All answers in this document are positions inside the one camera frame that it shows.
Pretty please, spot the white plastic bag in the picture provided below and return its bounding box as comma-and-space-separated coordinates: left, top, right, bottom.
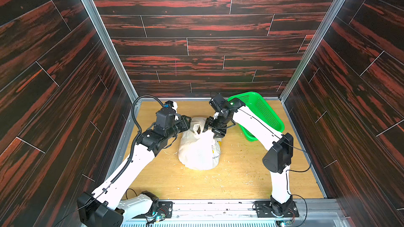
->
178, 117, 223, 170

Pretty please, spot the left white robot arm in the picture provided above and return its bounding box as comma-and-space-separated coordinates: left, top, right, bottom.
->
77, 101, 191, 227

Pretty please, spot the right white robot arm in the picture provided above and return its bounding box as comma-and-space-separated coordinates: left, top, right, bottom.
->
203, 95, 294, 216

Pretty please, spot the green plastic basket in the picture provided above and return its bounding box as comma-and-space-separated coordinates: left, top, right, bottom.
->
228, 91, 285, 132

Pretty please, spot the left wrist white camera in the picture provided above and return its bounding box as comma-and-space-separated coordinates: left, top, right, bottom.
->
164, 100, 179, 121

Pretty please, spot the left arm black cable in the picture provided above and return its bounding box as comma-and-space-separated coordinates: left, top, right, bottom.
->
91, 95, 165, 202

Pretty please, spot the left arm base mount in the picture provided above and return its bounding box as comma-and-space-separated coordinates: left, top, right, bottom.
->
130, 191, 174, 227

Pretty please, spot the metal front rail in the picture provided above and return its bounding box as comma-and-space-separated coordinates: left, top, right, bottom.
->
122, 199, 311, 227

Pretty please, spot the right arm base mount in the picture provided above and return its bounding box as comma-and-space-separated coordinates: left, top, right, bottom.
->
252, 196, 299, 226

